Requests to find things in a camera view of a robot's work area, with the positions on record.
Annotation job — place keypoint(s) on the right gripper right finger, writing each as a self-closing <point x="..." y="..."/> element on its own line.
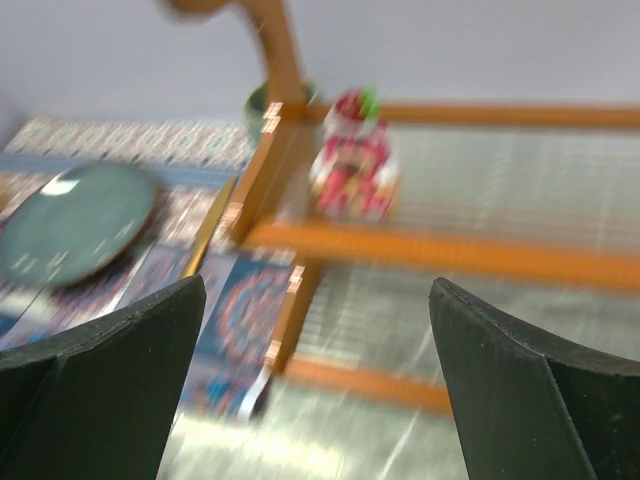
<point x="529" y="404"/>

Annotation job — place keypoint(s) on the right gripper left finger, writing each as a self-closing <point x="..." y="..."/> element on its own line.
<point x="97" y="401"/>

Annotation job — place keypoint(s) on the teal ceramic mug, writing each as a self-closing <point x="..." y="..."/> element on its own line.
<point x="256" y="104"/>

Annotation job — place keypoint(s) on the orange wooden two-tier shelf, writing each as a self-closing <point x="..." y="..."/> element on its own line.
<point x="533" y="207"/>

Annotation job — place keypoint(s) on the pink bear strawberry cake toy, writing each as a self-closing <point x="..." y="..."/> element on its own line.
<point x="357" y="171"/>

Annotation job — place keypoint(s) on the patterned blue placemat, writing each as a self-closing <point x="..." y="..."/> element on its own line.
<point x="191" y="162"/>

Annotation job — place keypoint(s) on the teal ceramic plate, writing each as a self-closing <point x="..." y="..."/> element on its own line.
<point x="77" y="224"/>

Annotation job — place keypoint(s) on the gold knife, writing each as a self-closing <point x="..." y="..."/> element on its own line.
<point x="208" y="227"/>

